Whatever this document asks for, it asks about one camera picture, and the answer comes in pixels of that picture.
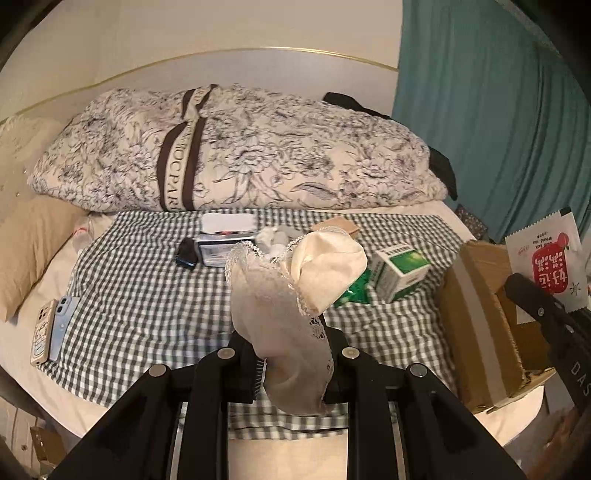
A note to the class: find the blue smartphone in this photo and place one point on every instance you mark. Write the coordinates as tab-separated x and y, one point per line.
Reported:
65	309

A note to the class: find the cream lace cloth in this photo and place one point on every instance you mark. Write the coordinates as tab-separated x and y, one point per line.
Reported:
276	304

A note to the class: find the phone with patterned case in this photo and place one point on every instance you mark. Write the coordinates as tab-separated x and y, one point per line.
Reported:
41	340

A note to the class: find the small black box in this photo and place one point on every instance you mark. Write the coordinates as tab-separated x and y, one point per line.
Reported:
186	255

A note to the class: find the red white snack packet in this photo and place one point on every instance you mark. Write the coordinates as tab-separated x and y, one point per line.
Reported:
550	253

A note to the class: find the teal curtain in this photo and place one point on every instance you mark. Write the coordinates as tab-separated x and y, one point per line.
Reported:
505	110

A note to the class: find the brown cardboard box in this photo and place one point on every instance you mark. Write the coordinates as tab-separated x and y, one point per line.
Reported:
498	361

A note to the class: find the wet wipes pack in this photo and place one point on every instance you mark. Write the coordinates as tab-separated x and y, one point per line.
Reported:
220	232

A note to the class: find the green gingham blanket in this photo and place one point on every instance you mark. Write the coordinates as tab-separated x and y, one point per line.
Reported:
137	308

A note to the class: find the green wrapper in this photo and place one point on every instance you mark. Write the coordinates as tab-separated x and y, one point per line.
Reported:
357	292

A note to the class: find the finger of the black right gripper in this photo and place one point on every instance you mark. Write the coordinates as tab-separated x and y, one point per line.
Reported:
567	334

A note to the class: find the white drawer cabinet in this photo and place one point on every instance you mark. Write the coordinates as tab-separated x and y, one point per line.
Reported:
36	448

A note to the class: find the white bed headboard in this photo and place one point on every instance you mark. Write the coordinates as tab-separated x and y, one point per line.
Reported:
306	72

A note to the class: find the small wooden box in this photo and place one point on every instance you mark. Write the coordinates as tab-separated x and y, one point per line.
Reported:
338	222

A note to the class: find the beige pillow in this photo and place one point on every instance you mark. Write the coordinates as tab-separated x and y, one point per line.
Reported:
30	238

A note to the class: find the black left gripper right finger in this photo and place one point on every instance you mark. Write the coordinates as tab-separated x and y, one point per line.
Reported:
360	382

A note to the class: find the green white medicine box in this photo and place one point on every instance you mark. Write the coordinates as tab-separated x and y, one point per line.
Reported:
397	271

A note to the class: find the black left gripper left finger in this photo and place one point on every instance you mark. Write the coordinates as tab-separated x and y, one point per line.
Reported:
231	374

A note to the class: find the floral folded duvet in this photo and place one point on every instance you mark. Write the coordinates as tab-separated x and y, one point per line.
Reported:
230	146

